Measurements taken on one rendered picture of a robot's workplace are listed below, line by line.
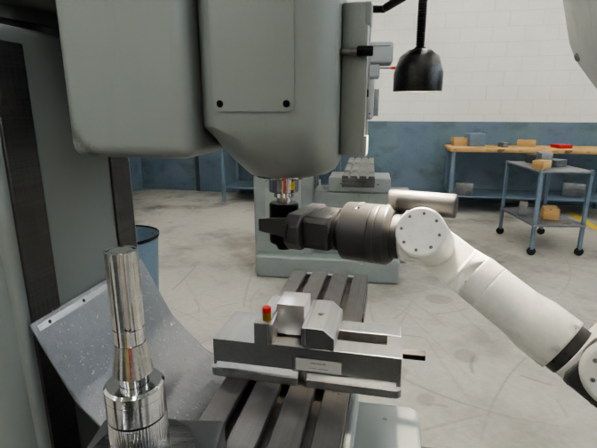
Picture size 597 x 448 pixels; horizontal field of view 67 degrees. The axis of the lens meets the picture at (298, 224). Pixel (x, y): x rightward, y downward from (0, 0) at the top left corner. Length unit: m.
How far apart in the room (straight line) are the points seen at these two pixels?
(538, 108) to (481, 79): 0.91
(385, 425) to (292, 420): 0.24
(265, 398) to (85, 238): 0.43
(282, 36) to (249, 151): 0.16
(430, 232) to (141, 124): 0.41
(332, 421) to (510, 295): 0.35
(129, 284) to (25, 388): 0.54
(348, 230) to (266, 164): 0.15
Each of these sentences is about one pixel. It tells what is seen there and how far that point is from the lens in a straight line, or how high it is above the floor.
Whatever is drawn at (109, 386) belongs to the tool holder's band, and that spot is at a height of 1.20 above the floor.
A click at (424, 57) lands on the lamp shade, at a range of 0.70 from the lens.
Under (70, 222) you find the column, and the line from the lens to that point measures 0.87.
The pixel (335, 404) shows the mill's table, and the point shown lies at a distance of 0.82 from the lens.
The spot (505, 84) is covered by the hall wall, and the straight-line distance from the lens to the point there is 7.35.
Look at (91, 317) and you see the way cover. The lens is 0.90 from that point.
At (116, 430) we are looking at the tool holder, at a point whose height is 1.17.
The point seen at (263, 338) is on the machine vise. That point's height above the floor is 1.01.
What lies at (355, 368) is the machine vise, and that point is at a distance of 0.83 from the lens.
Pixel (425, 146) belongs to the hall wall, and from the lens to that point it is 7.21.
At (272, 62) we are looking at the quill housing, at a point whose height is 1.47.
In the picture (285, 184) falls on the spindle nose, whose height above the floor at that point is 1.30.
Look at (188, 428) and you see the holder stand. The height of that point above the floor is 1.13.
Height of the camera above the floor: 1.41
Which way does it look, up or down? 15 degrees down
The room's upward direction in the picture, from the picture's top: straight up
